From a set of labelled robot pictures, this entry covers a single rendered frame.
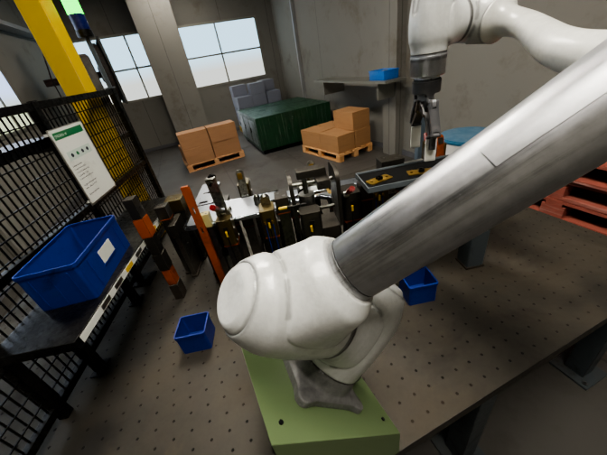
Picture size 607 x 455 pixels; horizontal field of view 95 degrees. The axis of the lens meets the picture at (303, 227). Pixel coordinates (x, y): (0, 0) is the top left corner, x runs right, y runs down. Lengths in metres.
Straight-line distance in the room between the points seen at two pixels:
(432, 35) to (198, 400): 1.20
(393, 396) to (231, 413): 0.46
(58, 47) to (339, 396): 1.76
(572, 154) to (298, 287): 0.32
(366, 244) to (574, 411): 1.66
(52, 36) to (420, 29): 1.52
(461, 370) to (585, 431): 0.96
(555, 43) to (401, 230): 0.45
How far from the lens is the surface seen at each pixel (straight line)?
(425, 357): 1.02
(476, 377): 1.02
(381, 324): 0.57
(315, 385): 0.63
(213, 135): 5.71
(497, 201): 0.36
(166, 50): 7.88
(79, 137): 1.55
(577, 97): 0.37
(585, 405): 1.98
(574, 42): 0.67
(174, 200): 1.45
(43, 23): 1.84
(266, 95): 7.91
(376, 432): 0.73
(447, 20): 0.89
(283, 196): 1.02
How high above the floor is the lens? 1.54
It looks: 31 degrees down
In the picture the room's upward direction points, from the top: 10 degrees counter-clockwise
